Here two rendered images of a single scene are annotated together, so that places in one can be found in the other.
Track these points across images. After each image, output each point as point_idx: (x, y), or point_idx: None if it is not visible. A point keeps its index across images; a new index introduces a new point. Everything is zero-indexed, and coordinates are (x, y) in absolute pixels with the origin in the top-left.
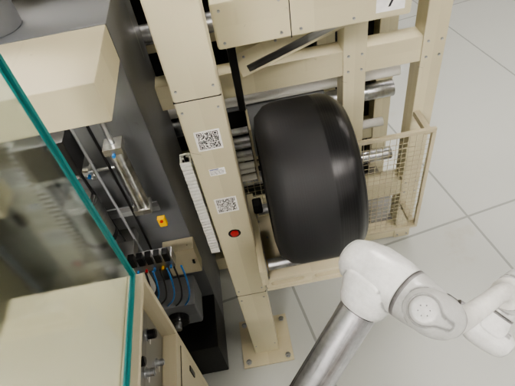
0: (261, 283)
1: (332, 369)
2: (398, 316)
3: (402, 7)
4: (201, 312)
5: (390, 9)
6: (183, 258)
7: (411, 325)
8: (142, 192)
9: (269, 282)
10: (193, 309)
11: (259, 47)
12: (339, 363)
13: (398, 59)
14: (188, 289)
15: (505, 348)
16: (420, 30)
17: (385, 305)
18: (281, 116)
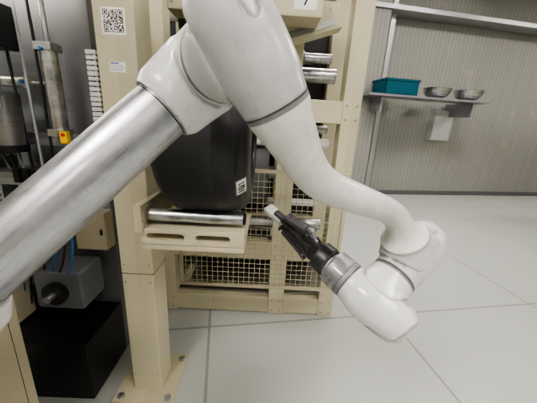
0: (149, 259)
1: (65, 165)
2: (184, 44)
3: (315, 9)
4: (85, 296)
5: (305, 8)
6: (91, 225)
7: (184, 6)
8: (61, 110)
9: (144, 232)
10: (75, 284)
11: None
12: (82, 157)
13: (324, 117)
14: (71, 243)
15: (402, 317)
16: (341, 100)
17: (178, 49)
18: None
